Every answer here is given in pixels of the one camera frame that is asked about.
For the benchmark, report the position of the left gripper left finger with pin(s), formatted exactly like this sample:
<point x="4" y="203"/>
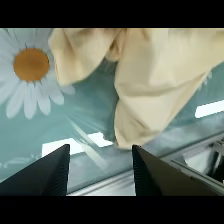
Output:
<point x="46" y="176"/>

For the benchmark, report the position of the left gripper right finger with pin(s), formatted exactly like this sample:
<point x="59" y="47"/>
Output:
<point x="156" y="176"/>

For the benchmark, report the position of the cream T-shirt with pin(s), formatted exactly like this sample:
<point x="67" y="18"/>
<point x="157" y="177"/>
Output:
<point x="156" y="76"/>

